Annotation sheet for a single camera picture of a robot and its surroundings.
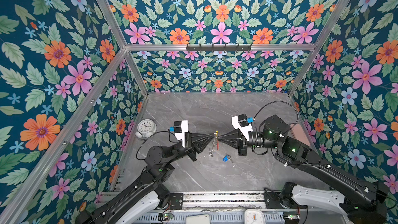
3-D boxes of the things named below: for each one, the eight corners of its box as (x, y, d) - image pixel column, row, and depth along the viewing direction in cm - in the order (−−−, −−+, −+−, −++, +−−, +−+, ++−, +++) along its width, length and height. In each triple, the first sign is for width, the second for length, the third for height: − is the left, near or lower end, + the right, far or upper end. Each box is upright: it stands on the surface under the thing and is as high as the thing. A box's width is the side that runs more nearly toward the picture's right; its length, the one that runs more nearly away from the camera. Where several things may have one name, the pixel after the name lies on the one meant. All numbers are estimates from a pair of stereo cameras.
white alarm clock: (135, 140, 97) (132, 136, 93) (141, 122, 105) (139, 119, 101) (152, 140, 97) (150, 136, 93) (157, 122, 105) (155, 118, 101)
